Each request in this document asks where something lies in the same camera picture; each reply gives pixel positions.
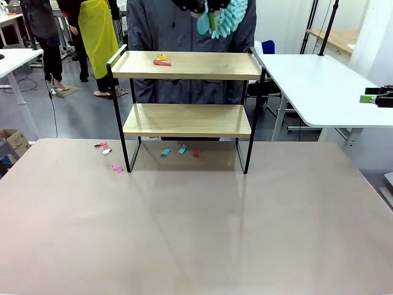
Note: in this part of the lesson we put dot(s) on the black tripod stand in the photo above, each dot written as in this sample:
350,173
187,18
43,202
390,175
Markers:
328,27
308,27

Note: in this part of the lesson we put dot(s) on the person in black clothes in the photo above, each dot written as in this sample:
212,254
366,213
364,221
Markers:
81,55

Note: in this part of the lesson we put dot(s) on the grey floor mat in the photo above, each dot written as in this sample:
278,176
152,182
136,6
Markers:
69,91

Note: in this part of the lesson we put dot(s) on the red and white paper scrap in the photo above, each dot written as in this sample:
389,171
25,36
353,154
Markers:
107,150

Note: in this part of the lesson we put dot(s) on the blue paper scrap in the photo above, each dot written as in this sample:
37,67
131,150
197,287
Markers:
183,149

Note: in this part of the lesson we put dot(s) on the teal microfibre duster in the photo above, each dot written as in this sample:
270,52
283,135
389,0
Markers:
228,18

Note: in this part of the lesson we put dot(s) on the white floor base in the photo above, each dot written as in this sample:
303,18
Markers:
387,190

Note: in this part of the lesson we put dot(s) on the two-tier wooden black-frame shelf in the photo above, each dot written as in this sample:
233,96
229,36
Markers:
184,123

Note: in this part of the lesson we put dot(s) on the long red paper scrap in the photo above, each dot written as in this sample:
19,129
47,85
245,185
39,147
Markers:
161,63

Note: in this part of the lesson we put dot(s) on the blue office chair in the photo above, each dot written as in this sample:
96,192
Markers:
268,47

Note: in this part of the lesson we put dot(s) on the white background desk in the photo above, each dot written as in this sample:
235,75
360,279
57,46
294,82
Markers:
10,20

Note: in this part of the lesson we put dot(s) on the person in dark clothes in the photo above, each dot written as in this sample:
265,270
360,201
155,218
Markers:
46,27

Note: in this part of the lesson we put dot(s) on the teal paper scrap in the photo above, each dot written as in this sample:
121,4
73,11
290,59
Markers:
165,152

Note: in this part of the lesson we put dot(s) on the yellow paper scrap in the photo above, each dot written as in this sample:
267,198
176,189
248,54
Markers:
161,56

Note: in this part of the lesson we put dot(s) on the person in grey jacket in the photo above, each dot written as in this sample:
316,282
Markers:
172,33

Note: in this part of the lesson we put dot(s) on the person in yellow apron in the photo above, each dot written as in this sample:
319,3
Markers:
98,37

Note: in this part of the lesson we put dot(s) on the white side table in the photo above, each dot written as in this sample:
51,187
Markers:
322,89

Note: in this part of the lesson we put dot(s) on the magenta paper scrap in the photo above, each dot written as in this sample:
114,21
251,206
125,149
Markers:
117,168

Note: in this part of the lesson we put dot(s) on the cardboard box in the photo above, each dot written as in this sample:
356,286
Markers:
15,143

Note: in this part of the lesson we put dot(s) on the small red paper scrap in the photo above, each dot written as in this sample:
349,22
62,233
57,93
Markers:
196,152

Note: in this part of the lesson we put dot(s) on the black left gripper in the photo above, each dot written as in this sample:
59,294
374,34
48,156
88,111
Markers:
215,4

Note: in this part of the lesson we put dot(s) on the light wooden table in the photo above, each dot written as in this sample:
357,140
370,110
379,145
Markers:
340,38

